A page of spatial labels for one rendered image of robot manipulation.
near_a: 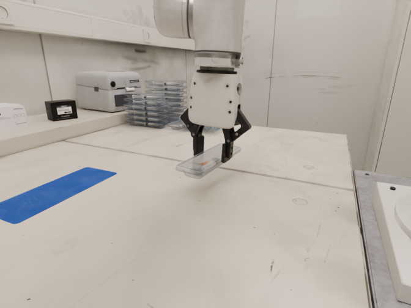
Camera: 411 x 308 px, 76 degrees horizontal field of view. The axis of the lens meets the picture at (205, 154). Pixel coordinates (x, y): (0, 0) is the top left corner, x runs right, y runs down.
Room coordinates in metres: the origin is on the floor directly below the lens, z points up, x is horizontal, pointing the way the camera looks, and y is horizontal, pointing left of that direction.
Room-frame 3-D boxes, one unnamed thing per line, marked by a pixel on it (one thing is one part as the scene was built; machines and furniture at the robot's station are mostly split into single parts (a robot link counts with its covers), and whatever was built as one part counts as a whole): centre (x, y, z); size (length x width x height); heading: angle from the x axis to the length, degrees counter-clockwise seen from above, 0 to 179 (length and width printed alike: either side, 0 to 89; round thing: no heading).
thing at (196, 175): (0.51, -0.01, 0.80); 0.18 x 0.06 x 0.02; 151
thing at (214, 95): (0.51, -0.02, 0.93); 0.10 x 0.08 x 0.11; 61
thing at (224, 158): (0.49, -0.05, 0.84); 0.03 x 0.03 x 0.07; 61
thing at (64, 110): (0.99, 0.54, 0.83); 0.09 x 0.06 x 0.07; 137
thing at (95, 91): (1.25, 0.44, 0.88); 0.25 x 0.20 x 0.17; 58
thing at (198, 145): (0.53, 0.02, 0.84); 0.03 x 0.03 x 0.07; 61
